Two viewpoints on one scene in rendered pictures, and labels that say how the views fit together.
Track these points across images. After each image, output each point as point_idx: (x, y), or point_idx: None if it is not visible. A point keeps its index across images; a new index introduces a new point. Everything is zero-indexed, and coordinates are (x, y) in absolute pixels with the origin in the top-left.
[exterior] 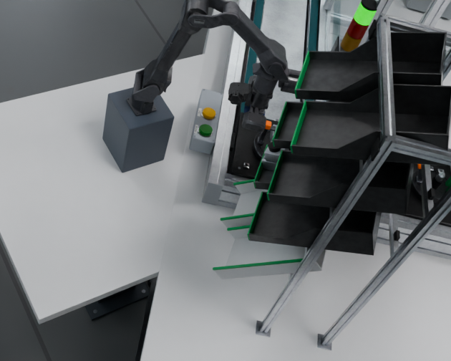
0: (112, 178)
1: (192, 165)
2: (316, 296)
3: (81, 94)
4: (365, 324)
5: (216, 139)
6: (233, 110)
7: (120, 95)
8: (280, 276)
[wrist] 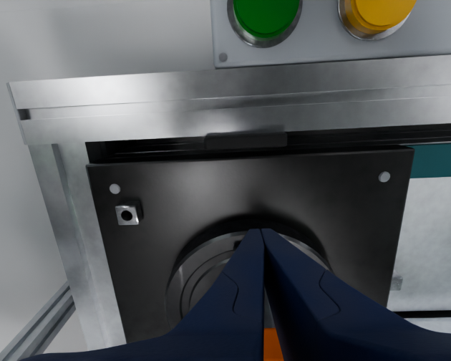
0: None
1: (193, 34)
2: None
3: None
4: None
5: (235, 71)
6: (421, 114)
7: None
8: None
